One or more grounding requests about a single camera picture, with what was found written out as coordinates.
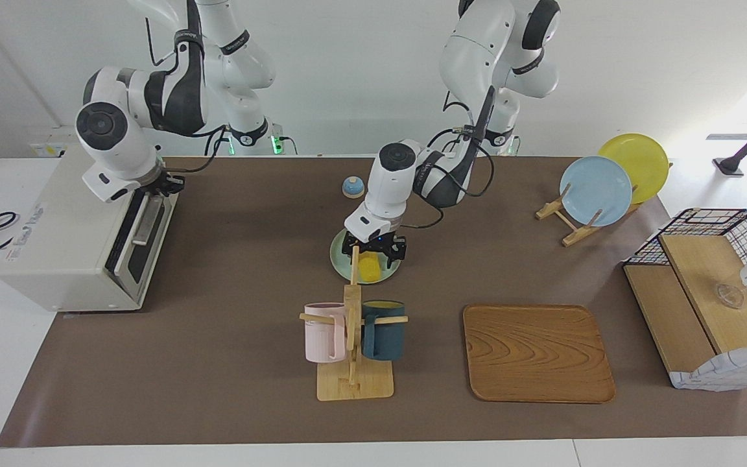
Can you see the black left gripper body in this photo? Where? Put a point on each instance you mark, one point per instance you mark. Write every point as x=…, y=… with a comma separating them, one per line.
x=373, y=243

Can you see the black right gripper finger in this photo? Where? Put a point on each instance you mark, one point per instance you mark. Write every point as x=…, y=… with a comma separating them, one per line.
x=174, y=188
x=177, y=178

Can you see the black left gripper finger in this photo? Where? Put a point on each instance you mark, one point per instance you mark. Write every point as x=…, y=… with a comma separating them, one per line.
x=349, y=254
x=396, y=256

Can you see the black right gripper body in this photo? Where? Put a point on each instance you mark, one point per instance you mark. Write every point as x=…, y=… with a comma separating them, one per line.
x=158, y=181

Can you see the light green plate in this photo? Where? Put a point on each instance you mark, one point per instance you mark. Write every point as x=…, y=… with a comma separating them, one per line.
x=341, y=266

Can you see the yellow corn cob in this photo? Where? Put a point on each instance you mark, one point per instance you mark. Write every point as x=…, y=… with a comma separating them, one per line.
x=368, y=269

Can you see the white toaster oven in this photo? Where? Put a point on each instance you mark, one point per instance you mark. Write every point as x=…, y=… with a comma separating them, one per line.
x=62, y=246

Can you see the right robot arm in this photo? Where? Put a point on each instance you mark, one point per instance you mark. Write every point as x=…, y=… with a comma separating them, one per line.
x=120, y=104

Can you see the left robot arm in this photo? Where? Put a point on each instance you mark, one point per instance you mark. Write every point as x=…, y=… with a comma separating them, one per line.
x=477, y=45

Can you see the small blue lidded jar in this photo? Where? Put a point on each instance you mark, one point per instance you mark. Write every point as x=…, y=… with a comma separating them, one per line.
x=353, y=188

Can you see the dark blue mug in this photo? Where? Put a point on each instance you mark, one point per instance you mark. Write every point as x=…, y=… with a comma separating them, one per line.
x=383, y=337

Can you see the pink mug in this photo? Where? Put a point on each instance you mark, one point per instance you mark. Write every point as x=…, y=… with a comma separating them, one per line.
x=323, y=337

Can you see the wooden mug tree stand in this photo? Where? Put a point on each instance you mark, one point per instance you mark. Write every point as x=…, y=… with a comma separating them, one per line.
x=354, y=388

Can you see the brown table mat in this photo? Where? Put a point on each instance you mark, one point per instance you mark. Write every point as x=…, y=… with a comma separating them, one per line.
x=250, y=363

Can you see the wooden serving tray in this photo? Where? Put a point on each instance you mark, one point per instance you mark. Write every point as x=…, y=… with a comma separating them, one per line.
x=539, y=353

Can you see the wooden plate rack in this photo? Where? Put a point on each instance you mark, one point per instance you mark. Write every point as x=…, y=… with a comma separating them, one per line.
x=571, y=235

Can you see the light blue plate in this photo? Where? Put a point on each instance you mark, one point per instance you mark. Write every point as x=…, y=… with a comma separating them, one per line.
x=597, y=191

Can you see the yellow plate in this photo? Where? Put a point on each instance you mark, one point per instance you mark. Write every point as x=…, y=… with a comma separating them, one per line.
x=646, y=162

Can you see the small clear glass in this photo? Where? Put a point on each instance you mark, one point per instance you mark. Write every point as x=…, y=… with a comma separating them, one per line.
x=729, y=296

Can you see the white checked cloth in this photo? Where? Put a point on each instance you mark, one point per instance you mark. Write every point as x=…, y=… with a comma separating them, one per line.
x=730, y=370

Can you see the white wall socket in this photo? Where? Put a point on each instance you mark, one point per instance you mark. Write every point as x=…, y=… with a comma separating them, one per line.
x=46, y=150

